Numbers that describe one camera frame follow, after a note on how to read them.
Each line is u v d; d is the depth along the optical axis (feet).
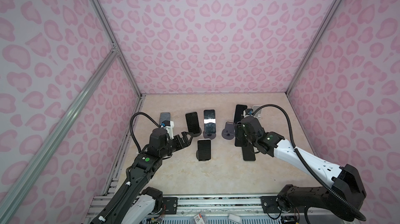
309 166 1.45
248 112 2.33
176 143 2.18
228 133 3.09
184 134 2.23
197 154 2.95
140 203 1.91
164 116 3.41
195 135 3.22
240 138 2.40
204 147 2.63
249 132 2.05
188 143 2.20
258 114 3.41
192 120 3.05
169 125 2.31
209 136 3.20
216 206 2.46
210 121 3.06
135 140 1.86
